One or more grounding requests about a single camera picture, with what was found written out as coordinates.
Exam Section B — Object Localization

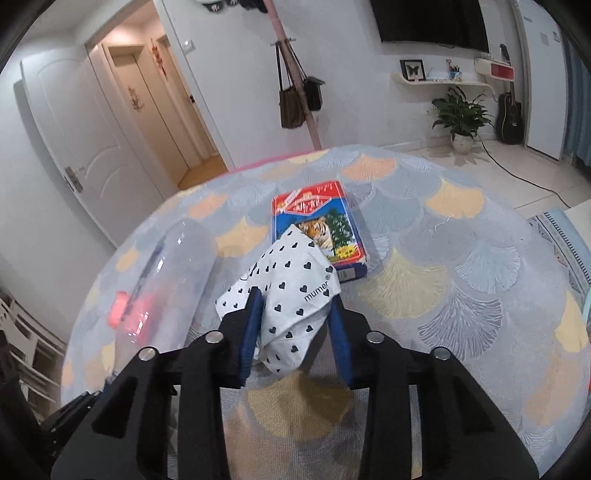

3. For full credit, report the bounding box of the red hanging door ornament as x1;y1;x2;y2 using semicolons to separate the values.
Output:
150;39;168;77

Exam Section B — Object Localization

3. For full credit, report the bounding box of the black hanging bag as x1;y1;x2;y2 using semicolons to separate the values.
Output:
302;76;326;112

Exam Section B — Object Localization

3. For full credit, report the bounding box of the framed butterfly picture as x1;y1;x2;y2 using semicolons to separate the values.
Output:
400;59;426;82

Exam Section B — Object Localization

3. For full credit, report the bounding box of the short curved white shelf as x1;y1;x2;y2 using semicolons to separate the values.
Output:
392;71;495;93

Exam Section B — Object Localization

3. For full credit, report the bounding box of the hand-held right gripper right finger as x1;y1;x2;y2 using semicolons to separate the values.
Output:
327;295;540;480

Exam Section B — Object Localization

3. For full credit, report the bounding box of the pink coat rack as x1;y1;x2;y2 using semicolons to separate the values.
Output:
263;0;323;151

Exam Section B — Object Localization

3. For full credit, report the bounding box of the white red box shelf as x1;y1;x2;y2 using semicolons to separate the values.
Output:
474;56;515;81

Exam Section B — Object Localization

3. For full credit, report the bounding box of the striped patterned rug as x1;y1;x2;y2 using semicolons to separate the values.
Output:
526;209;591;319

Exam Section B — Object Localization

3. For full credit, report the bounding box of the white heart print bag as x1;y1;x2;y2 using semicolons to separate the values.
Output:
215;224;342;374

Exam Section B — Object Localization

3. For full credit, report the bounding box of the black wall television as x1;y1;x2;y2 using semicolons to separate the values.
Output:
369;0;490;54

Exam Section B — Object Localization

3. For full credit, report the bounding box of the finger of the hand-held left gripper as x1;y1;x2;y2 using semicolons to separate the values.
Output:
42;390;112;455

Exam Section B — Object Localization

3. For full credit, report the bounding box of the white refrigerator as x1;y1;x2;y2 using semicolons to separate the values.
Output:
510;0;571;162

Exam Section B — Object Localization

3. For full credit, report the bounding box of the black floor cable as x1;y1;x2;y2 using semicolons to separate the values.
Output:
475;136;578;209

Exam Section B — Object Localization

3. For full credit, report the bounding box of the white folding rack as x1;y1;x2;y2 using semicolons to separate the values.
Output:
0;286;68;416

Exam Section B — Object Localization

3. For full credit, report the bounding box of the round wall clock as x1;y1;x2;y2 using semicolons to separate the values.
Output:
196;0;241;14

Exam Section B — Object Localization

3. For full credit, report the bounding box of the blue tiger print box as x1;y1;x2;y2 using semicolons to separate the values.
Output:
271;180;369;282

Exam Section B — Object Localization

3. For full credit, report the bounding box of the green potted plant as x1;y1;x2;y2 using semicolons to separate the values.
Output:
431;85;494;154

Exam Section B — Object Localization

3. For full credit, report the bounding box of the brown hanging bag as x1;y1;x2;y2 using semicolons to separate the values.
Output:
276;41;305;130

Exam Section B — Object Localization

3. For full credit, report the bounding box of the white room door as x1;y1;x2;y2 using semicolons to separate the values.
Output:
21;44;178;245

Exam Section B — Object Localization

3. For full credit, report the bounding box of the clear plastic bottle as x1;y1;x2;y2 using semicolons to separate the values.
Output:
108;219;218;361

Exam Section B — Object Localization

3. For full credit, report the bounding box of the beige inner door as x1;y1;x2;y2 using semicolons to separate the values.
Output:
104;44;204;185

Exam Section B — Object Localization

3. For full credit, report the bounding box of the blue curtain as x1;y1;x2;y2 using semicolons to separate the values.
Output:
561;28;591;167

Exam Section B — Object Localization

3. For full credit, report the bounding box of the black acoustic guitar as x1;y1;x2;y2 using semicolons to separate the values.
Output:
495;44;525;145

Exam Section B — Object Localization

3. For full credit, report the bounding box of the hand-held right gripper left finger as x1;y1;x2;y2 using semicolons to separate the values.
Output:
51;286;265;480

